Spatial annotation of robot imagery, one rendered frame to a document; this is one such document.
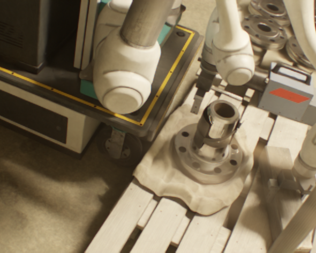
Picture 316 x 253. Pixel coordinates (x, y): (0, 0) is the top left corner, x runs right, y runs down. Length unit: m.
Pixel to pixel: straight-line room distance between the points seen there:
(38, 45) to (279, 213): 1.00
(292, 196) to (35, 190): 0.93
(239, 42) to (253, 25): 1.12
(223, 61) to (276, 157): 0.59
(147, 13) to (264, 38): 1.25
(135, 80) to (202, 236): 0.60
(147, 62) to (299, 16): 0.48
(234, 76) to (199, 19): 1.55
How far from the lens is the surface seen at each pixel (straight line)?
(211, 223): 1.57
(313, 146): 1.42
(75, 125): 1.63
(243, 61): 1.25
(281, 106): 2.03
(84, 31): 1.61
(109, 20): 1.36
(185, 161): 1.63
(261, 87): 2.00
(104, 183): 1.76
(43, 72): 1.68
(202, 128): 1.58
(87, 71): 1.51
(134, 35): 1.17
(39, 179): 1.75
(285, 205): 1.60
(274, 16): 2.56
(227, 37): 1.25
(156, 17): 1.14
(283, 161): 1.73
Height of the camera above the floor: 1.40
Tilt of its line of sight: 44 degrees down
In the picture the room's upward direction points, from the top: 17 degrees clockwise
